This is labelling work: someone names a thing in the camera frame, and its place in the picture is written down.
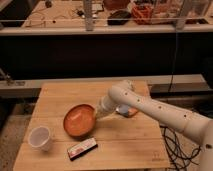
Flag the orange ceramic bowl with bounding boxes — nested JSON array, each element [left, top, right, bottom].
[[63, 104, 95, 138]]

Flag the metal clamp bracket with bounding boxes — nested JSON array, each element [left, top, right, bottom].
[[0, 68, 25, 86]]

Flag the black cable bundle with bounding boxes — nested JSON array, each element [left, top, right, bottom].
[[161, 124, 203, 171]]

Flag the black hanging cable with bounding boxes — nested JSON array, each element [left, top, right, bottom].
[[168, 28, 180, 93]]

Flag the orange crate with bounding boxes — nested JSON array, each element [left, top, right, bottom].
[[131, 4, 153, 25]]

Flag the black and white box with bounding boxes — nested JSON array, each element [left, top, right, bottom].
[[67, 137, 98, 161]]

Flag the blue and orange toy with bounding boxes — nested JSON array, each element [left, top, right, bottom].
[[116, 105, 138, 118]]

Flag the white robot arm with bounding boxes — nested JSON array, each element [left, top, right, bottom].
[[95, 80, 213, 171]]

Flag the black pouch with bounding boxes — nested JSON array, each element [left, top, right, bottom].
[[107, 10, 131, 26]]

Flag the metal frame post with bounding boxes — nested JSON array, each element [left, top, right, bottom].
[[83, 0, 93, 31]]

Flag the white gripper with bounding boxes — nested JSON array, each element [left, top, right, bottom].
[[95, 95, 118, 119]]

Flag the white plastic cup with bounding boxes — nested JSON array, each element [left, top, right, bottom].
[[28, 126, 52, 151]]

